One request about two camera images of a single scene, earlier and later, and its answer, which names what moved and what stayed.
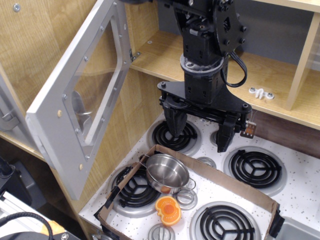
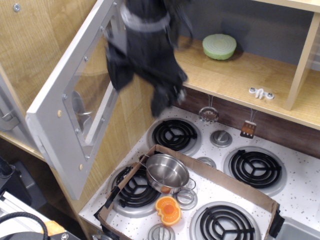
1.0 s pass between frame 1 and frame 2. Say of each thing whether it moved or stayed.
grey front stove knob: stayed
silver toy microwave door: stayed
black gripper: moved
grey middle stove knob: stayed
